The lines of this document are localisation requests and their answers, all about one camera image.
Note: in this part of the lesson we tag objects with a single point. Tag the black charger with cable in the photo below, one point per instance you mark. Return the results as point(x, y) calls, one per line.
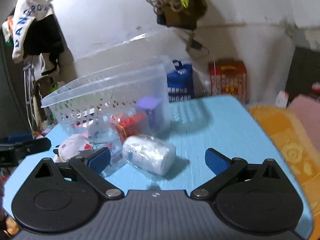
point(192, 44)

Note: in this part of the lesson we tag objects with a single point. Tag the brown hanging bag with rope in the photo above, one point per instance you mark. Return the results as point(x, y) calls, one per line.
point(183, 14)

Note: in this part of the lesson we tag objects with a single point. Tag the white black hanging jacket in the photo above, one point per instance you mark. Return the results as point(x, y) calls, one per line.
point(36, 32)

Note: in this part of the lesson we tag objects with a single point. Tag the translucent plastic basket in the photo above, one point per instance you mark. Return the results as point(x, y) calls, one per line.
point(85, 105)

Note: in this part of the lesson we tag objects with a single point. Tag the red small box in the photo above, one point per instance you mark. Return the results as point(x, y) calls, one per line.
point(127, 126)

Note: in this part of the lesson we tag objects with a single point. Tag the purple white box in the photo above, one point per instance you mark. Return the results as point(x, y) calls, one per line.
point(153, 108)

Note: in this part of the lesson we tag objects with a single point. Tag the blue shopping bag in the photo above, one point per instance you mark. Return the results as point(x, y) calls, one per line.
point(180, 82)

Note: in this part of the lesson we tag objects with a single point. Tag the grey plush toy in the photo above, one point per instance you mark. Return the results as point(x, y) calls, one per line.
point(74, 145)

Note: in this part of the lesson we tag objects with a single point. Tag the red gift box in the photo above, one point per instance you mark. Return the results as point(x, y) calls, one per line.
point(228, 77)

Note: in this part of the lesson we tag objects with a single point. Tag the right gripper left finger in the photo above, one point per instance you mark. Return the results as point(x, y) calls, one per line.
point(89, 168)

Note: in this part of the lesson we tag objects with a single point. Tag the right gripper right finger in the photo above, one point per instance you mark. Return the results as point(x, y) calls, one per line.
point(227, 172)

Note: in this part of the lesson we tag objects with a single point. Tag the white roll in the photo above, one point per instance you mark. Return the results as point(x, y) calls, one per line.
point(149, 154)

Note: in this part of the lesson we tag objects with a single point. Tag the small white box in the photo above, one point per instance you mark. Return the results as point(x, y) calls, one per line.
point(282, 99)

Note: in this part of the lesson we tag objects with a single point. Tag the clear plastic bottle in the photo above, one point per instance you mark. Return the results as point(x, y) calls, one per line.
point(112, 142)

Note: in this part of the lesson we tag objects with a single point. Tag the orange floral blanket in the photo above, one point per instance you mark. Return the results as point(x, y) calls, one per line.
point(290, 137)

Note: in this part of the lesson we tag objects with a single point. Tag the dark wooden headboard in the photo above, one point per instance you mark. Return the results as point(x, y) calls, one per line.
point(304, 72)

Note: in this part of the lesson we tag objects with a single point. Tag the pink blanket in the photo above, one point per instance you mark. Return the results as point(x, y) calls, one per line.
point(307, 111)

